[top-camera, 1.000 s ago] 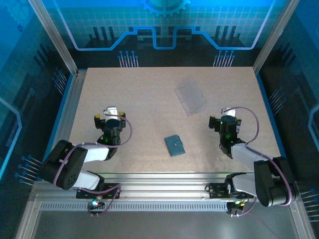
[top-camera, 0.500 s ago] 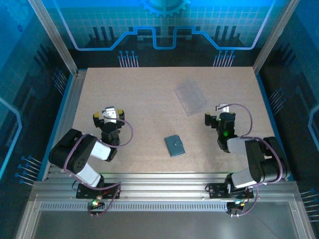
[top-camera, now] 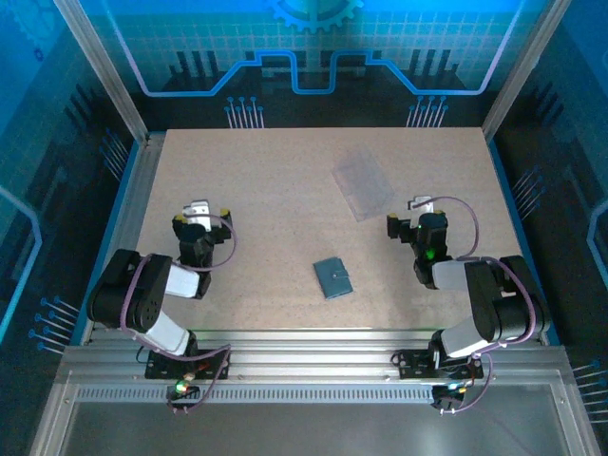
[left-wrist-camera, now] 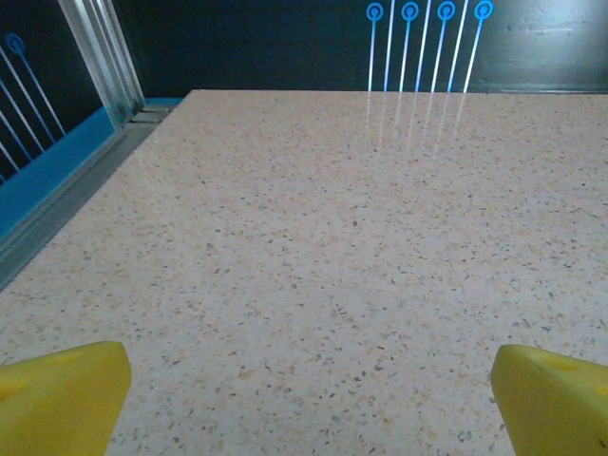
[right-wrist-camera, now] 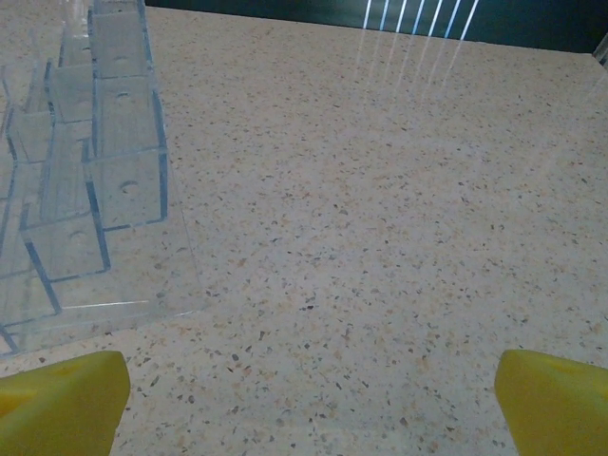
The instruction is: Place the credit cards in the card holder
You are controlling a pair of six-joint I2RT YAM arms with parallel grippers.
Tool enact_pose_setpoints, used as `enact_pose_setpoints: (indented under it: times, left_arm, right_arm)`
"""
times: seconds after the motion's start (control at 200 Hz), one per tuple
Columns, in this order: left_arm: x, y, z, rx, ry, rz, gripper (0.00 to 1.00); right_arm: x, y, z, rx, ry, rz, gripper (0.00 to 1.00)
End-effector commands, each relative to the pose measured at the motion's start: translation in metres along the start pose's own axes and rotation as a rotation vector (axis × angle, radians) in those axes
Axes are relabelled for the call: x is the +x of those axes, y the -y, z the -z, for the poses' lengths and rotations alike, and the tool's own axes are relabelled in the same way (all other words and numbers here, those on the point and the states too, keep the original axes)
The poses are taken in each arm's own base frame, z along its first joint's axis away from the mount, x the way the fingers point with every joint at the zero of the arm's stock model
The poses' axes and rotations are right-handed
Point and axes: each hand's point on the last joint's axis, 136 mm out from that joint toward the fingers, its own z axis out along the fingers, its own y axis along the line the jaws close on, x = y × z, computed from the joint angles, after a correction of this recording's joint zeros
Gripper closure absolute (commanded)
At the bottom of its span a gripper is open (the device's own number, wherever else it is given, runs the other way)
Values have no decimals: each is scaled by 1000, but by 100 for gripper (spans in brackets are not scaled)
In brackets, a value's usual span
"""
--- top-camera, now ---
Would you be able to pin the teal leather card holder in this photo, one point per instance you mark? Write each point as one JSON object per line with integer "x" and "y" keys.
{"x": 335, "y": 280}

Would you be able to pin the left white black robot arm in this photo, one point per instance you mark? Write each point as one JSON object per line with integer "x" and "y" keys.
{"x": 183, "y": 281}

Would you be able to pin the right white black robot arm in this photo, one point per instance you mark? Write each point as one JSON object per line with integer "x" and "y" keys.
{"x": 449, "y": 275}

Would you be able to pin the clear plastic sleeve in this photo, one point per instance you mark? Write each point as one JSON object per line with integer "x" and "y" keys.
{"x": 363, "y": 185}

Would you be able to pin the blue table edge strip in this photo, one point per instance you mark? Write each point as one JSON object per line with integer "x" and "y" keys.
{"x": 521, "y": 237}
{"x": 109, "y": 237}

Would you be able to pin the small LED control board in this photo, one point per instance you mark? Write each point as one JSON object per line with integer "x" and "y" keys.
{"x": 451, "y": 390}
{"x": 180, "y": 388}

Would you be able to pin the grey metal sheet panel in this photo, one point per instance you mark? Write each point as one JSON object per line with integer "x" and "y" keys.
{"x": 309, "y": 427}

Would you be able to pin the aluminium side rail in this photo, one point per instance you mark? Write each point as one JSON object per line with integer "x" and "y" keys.
{"x": 128, "y": 214}

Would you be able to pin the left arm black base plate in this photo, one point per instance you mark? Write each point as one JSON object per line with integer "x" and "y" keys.
{"x": 159, "y": 366}

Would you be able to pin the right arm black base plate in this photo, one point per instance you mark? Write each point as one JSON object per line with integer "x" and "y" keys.
{"x": 413, "y": 366}

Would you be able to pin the aluminium front frame rails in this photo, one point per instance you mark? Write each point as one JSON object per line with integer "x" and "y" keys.
{"x": 309, "y": 361}

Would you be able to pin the aluminium corner post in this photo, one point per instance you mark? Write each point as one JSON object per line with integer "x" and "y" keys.
{"x": 102, "y": 71}
{"x": 527, "y": 71}

